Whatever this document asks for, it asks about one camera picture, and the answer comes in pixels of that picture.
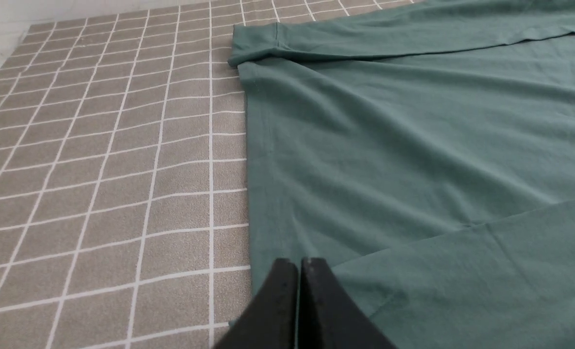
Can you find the beige checkered tablecloth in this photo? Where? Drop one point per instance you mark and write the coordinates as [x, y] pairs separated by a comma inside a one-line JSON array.
[[123, 186]]

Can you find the green long sleeve shirt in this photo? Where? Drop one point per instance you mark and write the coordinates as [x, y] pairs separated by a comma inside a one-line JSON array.
[[427, 152]]

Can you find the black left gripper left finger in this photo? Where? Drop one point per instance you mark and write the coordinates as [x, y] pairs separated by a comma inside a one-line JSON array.
[[269, 320]]

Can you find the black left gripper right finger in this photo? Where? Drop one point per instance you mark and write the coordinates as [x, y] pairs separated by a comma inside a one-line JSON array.
[[328, 318]]

